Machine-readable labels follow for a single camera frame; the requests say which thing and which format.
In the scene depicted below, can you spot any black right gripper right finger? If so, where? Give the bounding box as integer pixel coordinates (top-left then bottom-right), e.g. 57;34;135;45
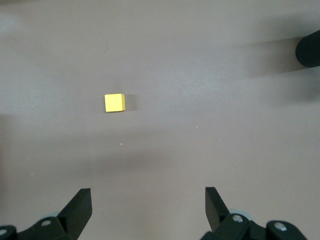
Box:
199;186;308;240

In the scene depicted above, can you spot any black ribbed cylinder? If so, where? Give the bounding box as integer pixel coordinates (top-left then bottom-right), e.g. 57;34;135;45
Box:
295;29;320;68

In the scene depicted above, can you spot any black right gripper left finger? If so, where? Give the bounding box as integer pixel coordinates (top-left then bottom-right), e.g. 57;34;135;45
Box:
0;187;93;240

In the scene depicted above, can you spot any yellow cube block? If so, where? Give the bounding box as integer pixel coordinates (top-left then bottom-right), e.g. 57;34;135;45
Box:
104;93;127;113

